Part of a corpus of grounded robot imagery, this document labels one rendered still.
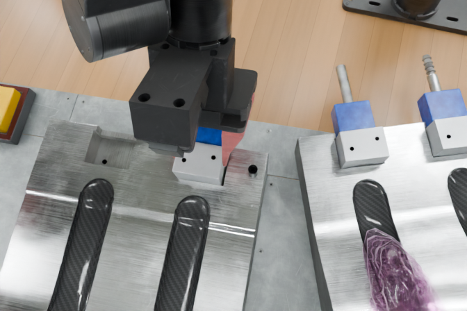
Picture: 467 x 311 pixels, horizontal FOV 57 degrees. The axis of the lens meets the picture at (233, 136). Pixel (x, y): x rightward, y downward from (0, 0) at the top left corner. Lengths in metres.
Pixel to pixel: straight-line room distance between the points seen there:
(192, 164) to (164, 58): 0.15
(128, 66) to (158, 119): 0.36
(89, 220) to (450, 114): 0.43
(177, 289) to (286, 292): 0.14
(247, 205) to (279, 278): 0.12
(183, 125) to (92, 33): 0.09
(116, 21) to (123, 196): 0.23
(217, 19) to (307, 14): 0.34
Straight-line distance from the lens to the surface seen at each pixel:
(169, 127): 0.30
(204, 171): 0.45
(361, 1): 0.68
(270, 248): 0.55
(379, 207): 0.52
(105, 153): 0.54
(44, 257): 0.52
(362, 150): 0.50
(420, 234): 0.52
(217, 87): 0.36
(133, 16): 0.31
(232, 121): 0.39
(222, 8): 0.35
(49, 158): 0.53
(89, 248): 0.50
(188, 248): 0.47
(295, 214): 0.55
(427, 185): 0.54
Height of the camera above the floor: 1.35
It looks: 70 degrees down
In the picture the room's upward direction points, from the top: 10 degrees counter-clockwise
